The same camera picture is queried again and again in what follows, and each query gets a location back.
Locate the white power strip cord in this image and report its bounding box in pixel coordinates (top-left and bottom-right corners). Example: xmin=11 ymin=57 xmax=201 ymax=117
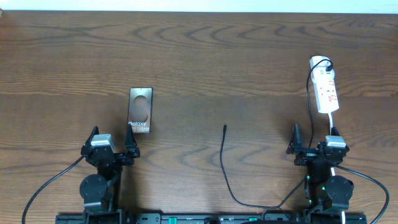
xmin=328 ymin=112 xmax=347 ymax=224

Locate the white power strip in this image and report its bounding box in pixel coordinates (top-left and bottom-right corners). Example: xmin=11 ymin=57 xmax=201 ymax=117
xmin=311 ymin=67 xmax=339 ymax=114

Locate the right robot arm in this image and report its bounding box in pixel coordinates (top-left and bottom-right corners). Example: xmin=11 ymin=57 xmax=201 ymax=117
xmin=286 ymin=125 xmax=354 ymax=223

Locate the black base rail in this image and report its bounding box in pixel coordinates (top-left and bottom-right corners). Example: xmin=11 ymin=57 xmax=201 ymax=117
xmin=55 ymin=212 xmax=368 ymax=224

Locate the black USB charging cable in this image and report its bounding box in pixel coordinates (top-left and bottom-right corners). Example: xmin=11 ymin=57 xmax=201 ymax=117
xmin=219 ymin=58 xmax=335 ymax=210

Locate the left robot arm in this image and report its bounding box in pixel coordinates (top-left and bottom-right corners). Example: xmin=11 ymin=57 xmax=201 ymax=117
xmin=80 ymin=123 xmax=140 ymax=224

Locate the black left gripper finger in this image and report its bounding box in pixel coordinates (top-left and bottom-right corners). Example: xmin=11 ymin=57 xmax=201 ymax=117
xmin=124 ymin=123 xmax=137 ymax=153
xmin=85 ymin=126 xmax=99 ymax=146

